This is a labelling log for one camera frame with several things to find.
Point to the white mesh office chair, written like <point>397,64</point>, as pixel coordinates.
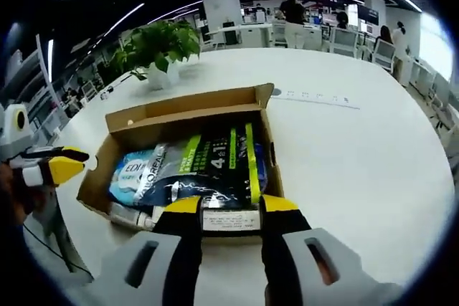
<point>383,55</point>
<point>343,42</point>

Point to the brown cardboard shoe box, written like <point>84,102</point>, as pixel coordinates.
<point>186,112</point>

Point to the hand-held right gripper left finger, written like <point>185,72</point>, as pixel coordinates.
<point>179,241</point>

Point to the dark computer monitor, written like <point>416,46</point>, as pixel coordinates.
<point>369,14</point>

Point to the dark blue packet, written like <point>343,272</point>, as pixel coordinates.
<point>263,170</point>

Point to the blue soft wipes packet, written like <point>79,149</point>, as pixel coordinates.
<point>127,177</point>

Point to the white square pillar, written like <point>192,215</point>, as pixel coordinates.
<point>219,6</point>

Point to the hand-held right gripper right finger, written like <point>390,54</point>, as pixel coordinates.
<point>287,241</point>

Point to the white tube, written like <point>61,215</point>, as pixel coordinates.
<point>129,216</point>

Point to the person's left hand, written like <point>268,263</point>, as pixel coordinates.
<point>21,202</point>

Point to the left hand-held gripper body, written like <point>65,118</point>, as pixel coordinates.
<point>14,130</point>

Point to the grey black pouch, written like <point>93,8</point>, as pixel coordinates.
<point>168,173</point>

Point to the green plant in white pot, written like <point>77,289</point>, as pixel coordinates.
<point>161,44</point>

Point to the small white desk object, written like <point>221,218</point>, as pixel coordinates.
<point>104,95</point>

